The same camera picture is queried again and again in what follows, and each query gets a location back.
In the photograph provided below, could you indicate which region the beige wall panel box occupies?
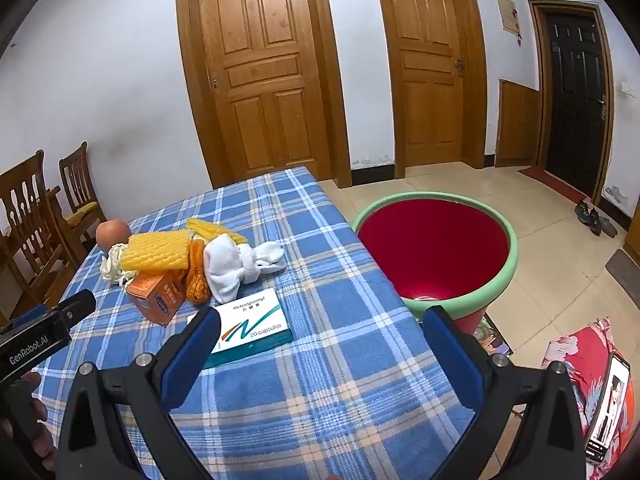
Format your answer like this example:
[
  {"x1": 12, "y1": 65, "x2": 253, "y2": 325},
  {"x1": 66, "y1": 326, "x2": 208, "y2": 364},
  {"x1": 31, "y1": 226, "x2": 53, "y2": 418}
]
[{"x1": 495, "y1": 0, "x2": 521, "y2": 36}]

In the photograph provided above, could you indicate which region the small yellow foam net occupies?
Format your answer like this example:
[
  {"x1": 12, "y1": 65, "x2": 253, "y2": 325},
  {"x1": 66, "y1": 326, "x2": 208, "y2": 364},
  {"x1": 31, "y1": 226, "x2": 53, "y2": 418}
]
[{"x1": 186, "y1": 217, "x2": 248, "y2": 246}]

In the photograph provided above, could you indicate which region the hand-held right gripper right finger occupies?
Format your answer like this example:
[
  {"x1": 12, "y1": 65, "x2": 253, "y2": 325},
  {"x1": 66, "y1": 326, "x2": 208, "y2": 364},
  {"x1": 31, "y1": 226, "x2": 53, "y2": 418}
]
[{"x1": 422, "y1": 305, "x2": 588, "y2": 480}]

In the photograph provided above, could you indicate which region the grey floor mat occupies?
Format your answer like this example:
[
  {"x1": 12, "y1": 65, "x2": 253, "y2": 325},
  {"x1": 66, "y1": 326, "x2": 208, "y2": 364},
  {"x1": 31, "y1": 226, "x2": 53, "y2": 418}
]
[{"x1": 605, "y1": 249, "x2": 640, "y2": 295}]

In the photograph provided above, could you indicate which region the red floral cloth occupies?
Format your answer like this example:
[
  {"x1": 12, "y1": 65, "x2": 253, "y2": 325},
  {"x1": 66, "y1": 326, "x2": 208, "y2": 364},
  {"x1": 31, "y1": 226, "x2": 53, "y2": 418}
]
[{"x1": 542, "y1": 317, "x2": 636, "y2": 466}]

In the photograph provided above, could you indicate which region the smartphone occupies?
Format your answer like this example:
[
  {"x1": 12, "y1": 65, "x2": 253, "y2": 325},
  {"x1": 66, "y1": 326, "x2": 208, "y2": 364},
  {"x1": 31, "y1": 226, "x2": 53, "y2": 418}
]
[{"x1": 584, "y1": 352, "x2": 632, "y2": 466}]

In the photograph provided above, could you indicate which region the wooden chair with yellow cushion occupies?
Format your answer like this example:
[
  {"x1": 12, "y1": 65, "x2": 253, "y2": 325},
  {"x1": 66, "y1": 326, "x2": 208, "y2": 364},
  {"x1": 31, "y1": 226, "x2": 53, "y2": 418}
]
[{"x1": 59, "y1": 141, "x2": 108, "y2": 246}]

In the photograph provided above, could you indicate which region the red stool with green rim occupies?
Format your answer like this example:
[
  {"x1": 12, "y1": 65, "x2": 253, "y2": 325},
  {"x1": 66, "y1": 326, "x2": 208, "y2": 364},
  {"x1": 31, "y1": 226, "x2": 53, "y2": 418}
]
[{"x1": 350, "y1": 191, "x2": 518, "y2": 336}]

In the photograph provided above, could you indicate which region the wooden panel door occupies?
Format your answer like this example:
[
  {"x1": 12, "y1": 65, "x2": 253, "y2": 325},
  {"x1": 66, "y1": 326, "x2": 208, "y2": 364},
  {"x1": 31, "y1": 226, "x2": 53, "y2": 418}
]
[
  {"x1": 372, "y1": 0, "x2": 488, "y2": 171},
  {"x1": 175, "y1": 0, "x2": 353, "y2": 188}
]

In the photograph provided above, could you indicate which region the red door mat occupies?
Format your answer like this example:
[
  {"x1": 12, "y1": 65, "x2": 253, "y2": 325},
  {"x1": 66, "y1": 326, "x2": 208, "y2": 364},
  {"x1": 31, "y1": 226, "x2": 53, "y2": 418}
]
[{"x1": 517, "y1": 165, "x2": 588, "y2": 206}]

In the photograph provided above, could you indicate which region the blue plaid tablecloth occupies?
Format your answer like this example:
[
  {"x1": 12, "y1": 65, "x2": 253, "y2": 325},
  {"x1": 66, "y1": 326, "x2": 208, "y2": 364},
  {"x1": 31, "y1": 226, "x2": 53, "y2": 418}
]
[{"x1": 32, "y1": 166, "x2": 476, "y2": 480}]

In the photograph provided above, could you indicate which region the colourful magazine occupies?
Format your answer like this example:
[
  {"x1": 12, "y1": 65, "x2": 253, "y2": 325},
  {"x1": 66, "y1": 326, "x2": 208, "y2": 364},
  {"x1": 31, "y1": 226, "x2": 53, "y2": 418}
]
[{"x1": 472, "y1": 312, "x2": 512, "y2": 358}]

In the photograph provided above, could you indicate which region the person's left hand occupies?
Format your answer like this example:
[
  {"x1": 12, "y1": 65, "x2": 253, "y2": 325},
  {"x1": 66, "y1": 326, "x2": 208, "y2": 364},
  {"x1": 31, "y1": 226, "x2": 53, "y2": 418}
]
[{"x1": 21, "y1": 371, "x2": 57, "y2": 476}]

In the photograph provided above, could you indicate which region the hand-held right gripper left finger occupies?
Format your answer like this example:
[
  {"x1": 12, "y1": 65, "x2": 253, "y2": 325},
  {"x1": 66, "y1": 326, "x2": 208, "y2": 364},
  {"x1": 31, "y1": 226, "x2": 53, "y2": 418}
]
[{"x1": 59, "y1": 305, "x2": 223, "y2": 480}]

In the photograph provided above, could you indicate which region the orange foam net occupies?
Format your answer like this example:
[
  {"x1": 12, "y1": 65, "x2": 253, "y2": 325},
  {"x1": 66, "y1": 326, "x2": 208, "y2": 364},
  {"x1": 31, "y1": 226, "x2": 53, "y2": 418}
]
[{"x1": 185, "y1": 240, "x2": 211, "y2": 305}]

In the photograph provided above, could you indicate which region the large yellow foam net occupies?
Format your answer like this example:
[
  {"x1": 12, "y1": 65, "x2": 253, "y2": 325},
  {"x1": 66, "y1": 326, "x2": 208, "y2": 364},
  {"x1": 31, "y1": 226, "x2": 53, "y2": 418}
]
[{"x1": 121, "y1": 232, "x2": 193, "y2": 273}]

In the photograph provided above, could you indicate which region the white sock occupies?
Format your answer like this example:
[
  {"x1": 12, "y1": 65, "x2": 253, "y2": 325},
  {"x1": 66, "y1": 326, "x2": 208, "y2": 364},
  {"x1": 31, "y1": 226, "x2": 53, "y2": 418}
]
[{"x1": 204, "y1": 236, "x2": 287, "y2": 306}]

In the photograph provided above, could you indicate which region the dark entrance door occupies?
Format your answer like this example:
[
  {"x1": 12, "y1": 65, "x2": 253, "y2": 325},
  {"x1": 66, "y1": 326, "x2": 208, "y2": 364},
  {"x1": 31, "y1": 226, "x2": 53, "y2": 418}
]
[{"x1": 529, "y1": 0, "x2": 615, "y2": 206}]

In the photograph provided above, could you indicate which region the low wooden cabinet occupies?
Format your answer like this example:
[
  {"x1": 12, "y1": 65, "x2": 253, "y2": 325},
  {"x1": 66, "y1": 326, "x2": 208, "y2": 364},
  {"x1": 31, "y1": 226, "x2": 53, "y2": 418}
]
[{"x1": 495, "y1": 79, "x2": 542, "y2": 168}]

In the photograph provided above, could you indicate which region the white and green medicine box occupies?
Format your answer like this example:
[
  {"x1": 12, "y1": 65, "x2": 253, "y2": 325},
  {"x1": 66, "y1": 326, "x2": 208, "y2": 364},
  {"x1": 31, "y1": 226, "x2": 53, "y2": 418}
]
[{"x1": 186, "y1": 287, "x2": 295, "y2": 370}]

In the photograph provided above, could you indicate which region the white crumpled plastic bag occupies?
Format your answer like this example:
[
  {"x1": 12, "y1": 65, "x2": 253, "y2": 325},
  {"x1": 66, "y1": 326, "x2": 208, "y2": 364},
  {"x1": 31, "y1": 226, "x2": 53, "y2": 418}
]
[{"x1": 100, "y1": 242, "x2": 138, "y2": 286}]

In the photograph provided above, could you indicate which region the apple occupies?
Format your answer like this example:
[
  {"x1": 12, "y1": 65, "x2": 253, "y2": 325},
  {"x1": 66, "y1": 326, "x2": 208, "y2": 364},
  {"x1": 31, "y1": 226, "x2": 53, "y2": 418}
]
[{"x1": 95, "y1": 219, "x2": 132, "y2": 252}]

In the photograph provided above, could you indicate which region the orange cardboard box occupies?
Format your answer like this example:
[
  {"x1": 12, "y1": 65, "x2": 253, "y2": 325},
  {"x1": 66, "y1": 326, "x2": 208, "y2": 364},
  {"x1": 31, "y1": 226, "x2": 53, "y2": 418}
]
[{"x1": 124, "y1": 270, "x2": 185, "y2": 328}]

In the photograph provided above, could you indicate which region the wooden furniture edge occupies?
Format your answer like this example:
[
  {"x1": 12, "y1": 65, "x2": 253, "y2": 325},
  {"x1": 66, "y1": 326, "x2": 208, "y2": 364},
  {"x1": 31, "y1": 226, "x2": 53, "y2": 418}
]
[{"x1": 622, "y1": 205, "x2": 640, "y2": 266}]

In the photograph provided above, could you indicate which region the large wooden chair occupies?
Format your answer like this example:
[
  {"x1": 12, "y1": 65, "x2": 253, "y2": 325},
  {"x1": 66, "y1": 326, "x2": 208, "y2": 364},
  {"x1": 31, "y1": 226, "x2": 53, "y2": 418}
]
[{"x1": 0, "y1": 150, "x2": 88, "y2": 321}]

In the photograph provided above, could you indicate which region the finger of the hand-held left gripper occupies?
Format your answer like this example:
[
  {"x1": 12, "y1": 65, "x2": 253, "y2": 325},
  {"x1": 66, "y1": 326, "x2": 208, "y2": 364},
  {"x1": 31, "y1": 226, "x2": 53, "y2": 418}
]
[
  {"x1": 47, "y1": 289, "x2": 97, "y2": 330},
  {"x1": 12, "y1": 304, "x2": 57, "y2": 329}
]

